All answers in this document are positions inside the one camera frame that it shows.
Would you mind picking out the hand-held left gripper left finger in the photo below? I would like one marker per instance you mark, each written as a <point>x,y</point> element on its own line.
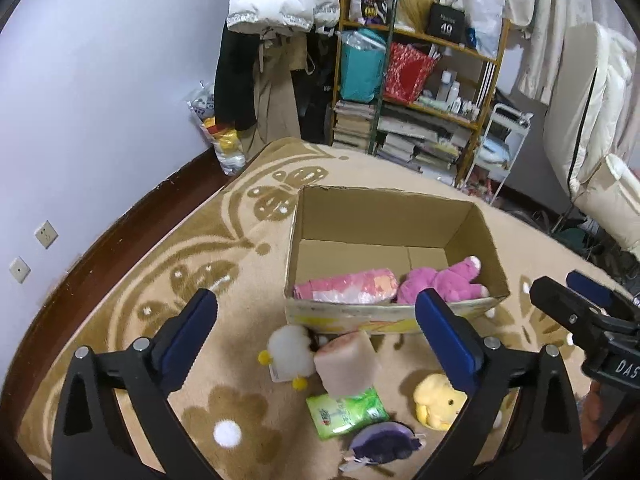
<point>190,340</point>

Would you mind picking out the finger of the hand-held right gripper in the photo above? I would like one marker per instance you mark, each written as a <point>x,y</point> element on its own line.
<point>590,286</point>
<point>555,302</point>

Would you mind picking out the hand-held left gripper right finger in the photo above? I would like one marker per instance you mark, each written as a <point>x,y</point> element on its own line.
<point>445,345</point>

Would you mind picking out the yellow plush toy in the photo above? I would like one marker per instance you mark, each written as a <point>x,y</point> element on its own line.
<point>437,402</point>

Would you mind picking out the white plush chick toy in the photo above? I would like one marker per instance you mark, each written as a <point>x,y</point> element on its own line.
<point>290,355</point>

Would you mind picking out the pink cube plush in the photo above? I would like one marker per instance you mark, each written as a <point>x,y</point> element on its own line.
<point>345,365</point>

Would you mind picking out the purple plush toy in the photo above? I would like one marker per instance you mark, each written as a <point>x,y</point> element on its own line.
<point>382,442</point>

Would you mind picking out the green tissue pack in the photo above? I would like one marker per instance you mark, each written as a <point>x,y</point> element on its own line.
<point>345,412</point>

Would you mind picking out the cardboard box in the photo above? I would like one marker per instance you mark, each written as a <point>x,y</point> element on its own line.
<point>380,215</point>

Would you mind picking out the person's right hand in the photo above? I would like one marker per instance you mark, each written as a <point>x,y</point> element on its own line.
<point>592,405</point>

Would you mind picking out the pink plush toy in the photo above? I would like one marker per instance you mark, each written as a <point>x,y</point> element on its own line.
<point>450,275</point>

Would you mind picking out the beige floral rug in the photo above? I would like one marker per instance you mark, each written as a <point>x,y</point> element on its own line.
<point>200,240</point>

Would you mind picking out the pink wrapped packet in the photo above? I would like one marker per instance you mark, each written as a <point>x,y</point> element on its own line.
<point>350,285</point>

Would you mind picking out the light blue cloth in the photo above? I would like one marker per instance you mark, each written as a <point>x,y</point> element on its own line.
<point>495,149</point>

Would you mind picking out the cream padded chair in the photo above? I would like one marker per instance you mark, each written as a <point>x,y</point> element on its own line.
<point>585,110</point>

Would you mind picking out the white trolley cart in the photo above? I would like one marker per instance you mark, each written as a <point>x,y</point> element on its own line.
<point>505,110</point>

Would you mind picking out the plastic bag of toys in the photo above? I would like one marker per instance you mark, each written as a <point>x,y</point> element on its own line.
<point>225,145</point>

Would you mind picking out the pile of books and papers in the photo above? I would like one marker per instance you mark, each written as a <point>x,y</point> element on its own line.
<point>420,140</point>

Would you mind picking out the row of cosmetic bottles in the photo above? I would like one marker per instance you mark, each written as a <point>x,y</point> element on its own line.
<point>452,92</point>

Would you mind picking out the stack of books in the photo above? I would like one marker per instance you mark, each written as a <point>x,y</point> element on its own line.
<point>352,125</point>

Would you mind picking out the black coat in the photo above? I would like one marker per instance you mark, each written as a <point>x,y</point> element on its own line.
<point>235,80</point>

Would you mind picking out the beige coat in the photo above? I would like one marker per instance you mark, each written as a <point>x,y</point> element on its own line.
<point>275,90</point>

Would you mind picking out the red patterned bag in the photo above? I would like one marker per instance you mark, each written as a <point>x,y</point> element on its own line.
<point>405,77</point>

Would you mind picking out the wooden shelf rack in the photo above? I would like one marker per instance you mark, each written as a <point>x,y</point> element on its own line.
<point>452,44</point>

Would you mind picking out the dark hanging garment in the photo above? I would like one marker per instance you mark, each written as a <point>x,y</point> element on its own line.
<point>315,90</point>

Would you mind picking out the teal bag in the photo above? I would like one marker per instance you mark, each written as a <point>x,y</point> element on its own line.
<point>360,75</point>

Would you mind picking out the green metal pole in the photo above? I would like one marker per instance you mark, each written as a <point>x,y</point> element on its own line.
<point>385,60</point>

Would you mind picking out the black box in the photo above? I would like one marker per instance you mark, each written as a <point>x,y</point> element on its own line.
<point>445,22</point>

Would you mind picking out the clear plastic bag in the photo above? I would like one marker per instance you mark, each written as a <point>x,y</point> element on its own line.
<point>482,5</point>

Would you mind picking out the blonde wig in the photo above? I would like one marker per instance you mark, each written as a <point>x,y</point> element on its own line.
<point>417,5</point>

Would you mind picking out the white wall socket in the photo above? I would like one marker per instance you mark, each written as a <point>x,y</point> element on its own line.
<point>46,234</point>
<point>20,270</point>

